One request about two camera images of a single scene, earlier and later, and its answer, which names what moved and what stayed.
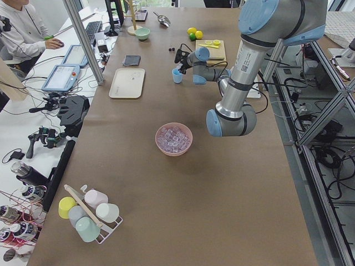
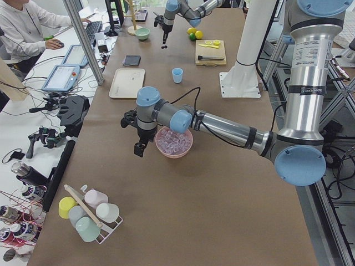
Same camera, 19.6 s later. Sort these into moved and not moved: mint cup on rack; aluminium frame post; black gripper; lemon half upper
Moved: black gripper
Not moved: aluminium frame post; lemon half upper; mint cup on rack
